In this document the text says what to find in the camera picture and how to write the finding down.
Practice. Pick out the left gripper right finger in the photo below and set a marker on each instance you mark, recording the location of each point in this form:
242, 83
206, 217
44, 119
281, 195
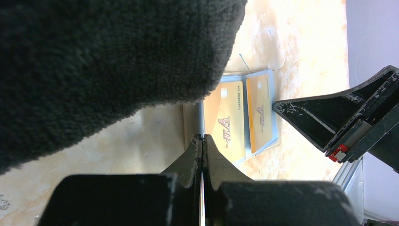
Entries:
234, 199

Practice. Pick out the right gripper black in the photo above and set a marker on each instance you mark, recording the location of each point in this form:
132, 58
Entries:
350, 123

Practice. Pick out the gold VIP credit card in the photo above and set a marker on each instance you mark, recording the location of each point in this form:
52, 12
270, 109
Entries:
224, 119

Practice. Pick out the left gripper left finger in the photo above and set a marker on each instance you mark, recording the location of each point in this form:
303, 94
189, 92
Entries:
170, 198

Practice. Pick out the beige card holder wallet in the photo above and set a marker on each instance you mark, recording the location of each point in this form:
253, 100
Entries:
193, 114

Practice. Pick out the black floral plush pillow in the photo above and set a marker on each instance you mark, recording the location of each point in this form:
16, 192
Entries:
70, 68

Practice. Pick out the aluminium front rail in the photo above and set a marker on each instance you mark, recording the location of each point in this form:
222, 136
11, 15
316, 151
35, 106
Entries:
350, 179

